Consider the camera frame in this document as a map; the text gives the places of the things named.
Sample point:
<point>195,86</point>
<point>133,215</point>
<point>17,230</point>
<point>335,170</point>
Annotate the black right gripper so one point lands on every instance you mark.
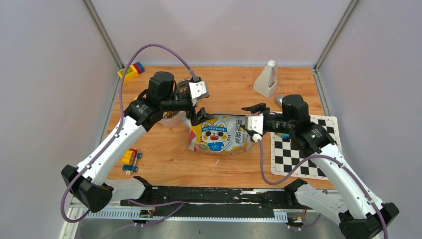
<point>258,108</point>

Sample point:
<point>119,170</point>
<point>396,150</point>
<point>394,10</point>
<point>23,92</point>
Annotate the steel bowl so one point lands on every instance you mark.
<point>169,114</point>
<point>182,88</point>

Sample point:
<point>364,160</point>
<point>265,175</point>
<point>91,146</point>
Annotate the yellow red toy block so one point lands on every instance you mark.
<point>129,161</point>

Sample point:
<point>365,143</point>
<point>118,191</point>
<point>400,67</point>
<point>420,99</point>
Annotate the pet food bag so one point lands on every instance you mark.
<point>222,134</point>

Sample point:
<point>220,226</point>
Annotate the steel bowl far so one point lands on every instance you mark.
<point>182,88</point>

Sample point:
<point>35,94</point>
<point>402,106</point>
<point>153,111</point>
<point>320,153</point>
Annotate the green white blue blocks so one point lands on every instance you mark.
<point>283,135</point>

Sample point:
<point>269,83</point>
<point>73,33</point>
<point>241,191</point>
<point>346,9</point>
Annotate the silver microphone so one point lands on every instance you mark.
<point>279,100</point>

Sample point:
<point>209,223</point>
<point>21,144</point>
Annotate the white metronome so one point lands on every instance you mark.
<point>266,83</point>

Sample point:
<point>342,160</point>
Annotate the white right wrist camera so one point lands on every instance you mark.
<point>254,126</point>

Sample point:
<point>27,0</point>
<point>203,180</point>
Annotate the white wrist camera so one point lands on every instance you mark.
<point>198,89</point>
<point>254,126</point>

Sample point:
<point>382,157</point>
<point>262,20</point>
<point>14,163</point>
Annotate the steel bowl near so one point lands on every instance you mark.
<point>169,114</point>

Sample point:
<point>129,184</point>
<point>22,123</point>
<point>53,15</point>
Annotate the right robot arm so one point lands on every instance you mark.
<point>358,212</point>

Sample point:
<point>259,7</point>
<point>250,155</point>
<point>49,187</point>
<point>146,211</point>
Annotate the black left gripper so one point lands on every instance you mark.
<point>200,116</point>

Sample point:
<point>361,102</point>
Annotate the pink double bowl stand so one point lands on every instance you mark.
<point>173,122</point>

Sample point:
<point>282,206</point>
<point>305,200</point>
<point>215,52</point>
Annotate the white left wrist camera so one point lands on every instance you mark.
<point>198,89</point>

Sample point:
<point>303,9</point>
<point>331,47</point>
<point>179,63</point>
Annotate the yellow red blue block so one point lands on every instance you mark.
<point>134,71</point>

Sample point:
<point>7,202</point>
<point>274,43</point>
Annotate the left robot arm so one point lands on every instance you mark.
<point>88,180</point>

